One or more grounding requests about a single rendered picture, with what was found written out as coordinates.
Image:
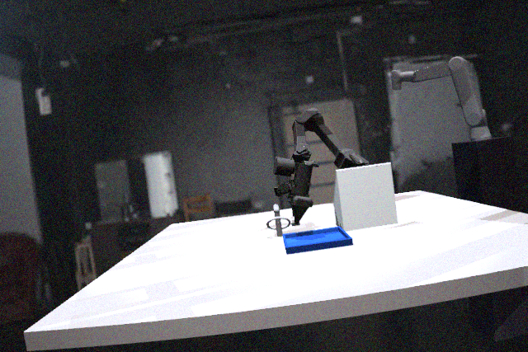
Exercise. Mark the blue tray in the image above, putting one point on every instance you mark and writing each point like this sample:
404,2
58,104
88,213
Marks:
316,240

